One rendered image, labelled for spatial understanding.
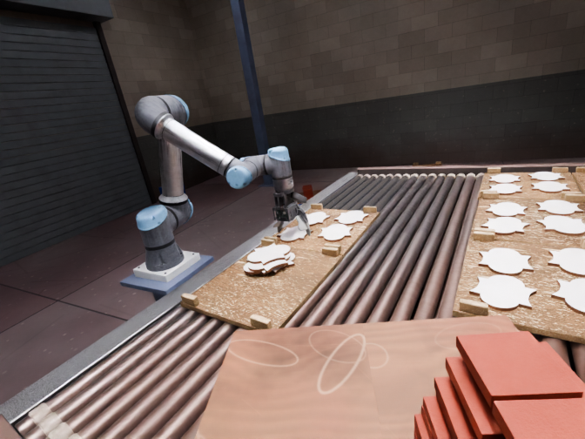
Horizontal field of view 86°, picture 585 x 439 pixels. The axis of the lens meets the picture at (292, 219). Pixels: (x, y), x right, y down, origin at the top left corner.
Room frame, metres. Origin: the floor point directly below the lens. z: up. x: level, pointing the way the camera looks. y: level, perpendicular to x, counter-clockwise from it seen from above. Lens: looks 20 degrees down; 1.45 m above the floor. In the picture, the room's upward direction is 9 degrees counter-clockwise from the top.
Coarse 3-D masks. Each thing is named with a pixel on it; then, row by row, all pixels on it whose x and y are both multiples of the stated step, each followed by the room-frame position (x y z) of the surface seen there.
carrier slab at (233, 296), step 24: (240, 264) 1.00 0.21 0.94; (312, 264) 0.92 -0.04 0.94; (336, 264) 0.90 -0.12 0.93; (216, 288) 0.86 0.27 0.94; (240, 288) 0.84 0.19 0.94; (264, 288) 0.82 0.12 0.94; (288, 288) 0.79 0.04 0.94; (312, 288) 0.78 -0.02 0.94; (216, 312) 0.74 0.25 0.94; (240, 312) 0.72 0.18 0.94; (264, 312) 0.70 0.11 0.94; (288, 312) 0.68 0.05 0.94
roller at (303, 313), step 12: (408, 180) 1.74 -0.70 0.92; (396, 204) 1.44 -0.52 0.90; (384, 216) 1.29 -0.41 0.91; (372, 228) 1.17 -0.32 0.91; (360, 240) 1.07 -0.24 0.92; (348, 252) 0.99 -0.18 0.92; (348, 264) 0.95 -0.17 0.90; (336, 276) 0.87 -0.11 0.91; (324, 288) 0.80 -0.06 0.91; (312, 300) 0.75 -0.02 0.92; (300, 312) 0.70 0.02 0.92; (288, 324) 0.66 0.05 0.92; (300, 324) 0.68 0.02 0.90; (192, 432) 0.41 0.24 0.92
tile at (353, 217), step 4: (348, 212) 1.32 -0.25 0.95; (352, 212) 1.31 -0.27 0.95; (356, 212) 1.30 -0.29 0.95; (360, 212) 1.29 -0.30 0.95; (340, 216) 1.28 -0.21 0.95; (344, 216) 1.27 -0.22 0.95; (348, 216) 1.26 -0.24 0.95; (352, 216) 1.26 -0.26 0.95; (356, 216) 1.25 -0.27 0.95; (360, 216) 1.24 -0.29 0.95; (364, 216) 1.24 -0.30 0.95; (368, 216) 1.25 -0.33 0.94; (336, 220) 1.26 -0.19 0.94; (340, 220) 1.23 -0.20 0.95; (344, 220) 1.22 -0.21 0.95; (348, 220) 1.21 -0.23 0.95; (352, 220) 1.21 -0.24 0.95; (356, 220) 1.20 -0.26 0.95; (360, 220) 1.19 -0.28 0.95; (344, 224) 1.20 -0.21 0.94; (348, 224) 1.19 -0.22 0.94; (352, 224) 1.19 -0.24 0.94
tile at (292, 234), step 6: (288, 228) 1.23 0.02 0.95; (294, 228) 1.22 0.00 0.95; (282, 234) 1.18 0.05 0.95; (288, 234) 1.17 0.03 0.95; (294, 234) 1.16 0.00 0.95; (300, 234) 1.15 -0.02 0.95; (306, 234) 1.15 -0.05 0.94; (282, 240) 1.13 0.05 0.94; (288, 240) 1.11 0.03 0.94; (294, 240) 1.12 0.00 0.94
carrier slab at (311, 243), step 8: (336, 216) 1.31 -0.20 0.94; (376, 216) 1.25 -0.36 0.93; (288, 224) 1.31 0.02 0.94; (296, 224) 1.30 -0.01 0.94; (320, 224) 1.25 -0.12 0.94; (328, 224) 1.24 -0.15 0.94; (360, 224) 1.18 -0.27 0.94; (368, 224) 1.17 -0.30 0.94; (280, 232) 1.23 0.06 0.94; (320, 232) 1.17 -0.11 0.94; (352, 232) 1.12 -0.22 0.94; (360, 232) 1.11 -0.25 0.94; (280, 240) 1.14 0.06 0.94; (304, 240) 1.11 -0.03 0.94; (312, 240) 1.10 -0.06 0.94; (320, 240) 1.09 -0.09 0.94; (344, 240) 1.05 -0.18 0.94; (352, 240) 1.04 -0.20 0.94; (296, 248) 1.06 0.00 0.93; (304, 248) 1.04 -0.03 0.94; (312, 248) 1.03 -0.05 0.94; (320, 248) 1.02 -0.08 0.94; (344, 248) 0.99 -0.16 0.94; (344, 256) 0.96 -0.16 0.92
